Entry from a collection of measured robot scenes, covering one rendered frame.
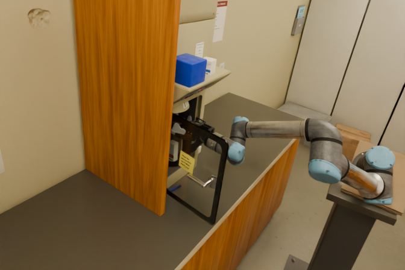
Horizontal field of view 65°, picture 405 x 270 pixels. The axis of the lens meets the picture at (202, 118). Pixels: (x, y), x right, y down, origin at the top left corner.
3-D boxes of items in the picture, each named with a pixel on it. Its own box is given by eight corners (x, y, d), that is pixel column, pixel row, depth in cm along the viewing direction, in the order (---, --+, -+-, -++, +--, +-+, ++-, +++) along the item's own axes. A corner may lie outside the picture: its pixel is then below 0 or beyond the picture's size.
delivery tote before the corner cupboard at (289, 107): (269, 132, 409) (275, 109, 394) (282, 122, 440) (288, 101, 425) (315, 151, 379) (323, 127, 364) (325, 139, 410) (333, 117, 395)
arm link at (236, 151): (238, 166, 135) (235, 160, 128) (217, 154, 140) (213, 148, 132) (248, 150, 137) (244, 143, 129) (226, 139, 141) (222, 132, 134)
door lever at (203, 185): (194, 173, 124) (195, 167, 122) (213, 184, 119) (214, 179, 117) (185, 178, 120) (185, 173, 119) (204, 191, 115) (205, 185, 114)
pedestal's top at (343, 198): (393, 189, 177) (395, 184, 175) (393, 226, 151) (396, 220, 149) (334, 169, 189) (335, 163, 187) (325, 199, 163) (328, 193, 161)
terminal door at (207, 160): (161, 188, 143) (167, 109, 124) (214, 226, 126) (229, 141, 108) (160, 189, 142) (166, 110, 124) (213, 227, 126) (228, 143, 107)
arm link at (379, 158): (389, 153, 154) (396, 144, 142) (389, 181, 149) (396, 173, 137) (362, 150, 158) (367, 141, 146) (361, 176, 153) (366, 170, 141)
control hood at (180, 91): (161, 105, 123) (163, 81, 118) (207, 84, 148) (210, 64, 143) (185, 114, 118) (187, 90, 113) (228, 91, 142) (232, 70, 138)
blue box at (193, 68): (168, 80, 120) (170, 57, 115) (184, 74, 127) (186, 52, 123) (189, 88, 115) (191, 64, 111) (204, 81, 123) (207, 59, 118)
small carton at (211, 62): (199, 73, 131) (200, 59, 128) (204, 70, 135) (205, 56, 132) (210, 76, 129) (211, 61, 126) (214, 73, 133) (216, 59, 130)
